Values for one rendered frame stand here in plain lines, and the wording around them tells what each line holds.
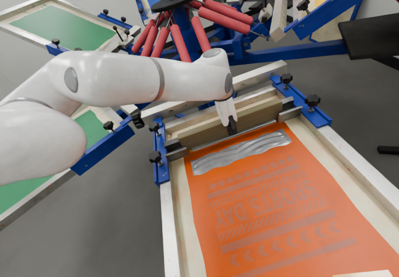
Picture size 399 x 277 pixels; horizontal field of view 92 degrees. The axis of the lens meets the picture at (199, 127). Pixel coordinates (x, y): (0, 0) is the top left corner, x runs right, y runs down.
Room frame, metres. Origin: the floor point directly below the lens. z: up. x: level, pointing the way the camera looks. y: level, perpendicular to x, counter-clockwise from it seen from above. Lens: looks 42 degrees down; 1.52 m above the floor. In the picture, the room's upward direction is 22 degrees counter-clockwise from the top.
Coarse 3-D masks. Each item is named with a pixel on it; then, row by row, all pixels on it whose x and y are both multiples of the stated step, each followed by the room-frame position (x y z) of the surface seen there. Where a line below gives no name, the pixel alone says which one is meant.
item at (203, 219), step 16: (224, 144) 0.48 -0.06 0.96; (240, 160) 0.39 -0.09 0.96; (192, 176) 0.40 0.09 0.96; (208, 176) 0.37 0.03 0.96; (224, 176) 0.35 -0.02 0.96; (192, 192) 0.34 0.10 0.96; (192, 208) 0.29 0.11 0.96; (208, 208) 0.27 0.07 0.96; (208, 224) 0.23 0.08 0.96; (208, 240) 0.19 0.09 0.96; (208, 256) 0.15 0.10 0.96; (208, 272) 0.12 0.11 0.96; (224, 272) 0.11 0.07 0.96; (288, 272) 0.07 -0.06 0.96
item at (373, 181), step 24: (240, 96) 0.67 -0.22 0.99; (264, 96) 0.63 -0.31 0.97; (192, 120) 0.65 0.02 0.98; (336, 144) 0.29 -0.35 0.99; (360, 168) 0.20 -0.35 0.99; (168, 192) 0.35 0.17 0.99; (384, 192) 0.13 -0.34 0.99; (168, 216) 0.28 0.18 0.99; (168, 240) 0.21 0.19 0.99; (168, 264) 0.16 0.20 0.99
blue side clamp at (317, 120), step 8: (280, 88) 0.61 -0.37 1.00; (288, 96) 0.54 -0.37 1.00; (296, 96) 0.53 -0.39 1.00; (304, 96) 0.50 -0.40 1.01; (296, 104) 0.49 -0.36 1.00; (304, 104) 0.47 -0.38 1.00; (304, 112) 0.44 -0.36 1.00; (320, 112) 0.41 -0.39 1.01; (312, 120) 0.39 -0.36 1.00; (320, 120) 0.38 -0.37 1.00; (328, 120) 0.36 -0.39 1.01
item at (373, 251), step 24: (288, 144) 0.37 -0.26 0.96; (312, 168) 0.26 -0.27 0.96; (336, 192) 0.18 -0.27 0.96; (360, 216) 0.11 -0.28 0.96; (360, 240) 0.07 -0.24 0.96; (384, 240) 0.06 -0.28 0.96; (312, 264) 0.06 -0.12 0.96; (336, 264) 0.05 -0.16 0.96; (360, 264) 0.04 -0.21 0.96; (384, 264) 0.02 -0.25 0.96
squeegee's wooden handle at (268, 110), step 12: (252, 108) 0.49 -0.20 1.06; (264, 108) 0.48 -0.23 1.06; (276, 108) 0.47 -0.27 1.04; (216, 120) 0.51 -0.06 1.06; (240, 120) 0.48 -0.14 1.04; (252, 120) 0.48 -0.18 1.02; (264, 120) 0.47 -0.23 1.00; (192, 132) 0.49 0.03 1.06; (204, 132) 0.49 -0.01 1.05; (216, 132) 0.48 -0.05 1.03; (192, 144) 0.49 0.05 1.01
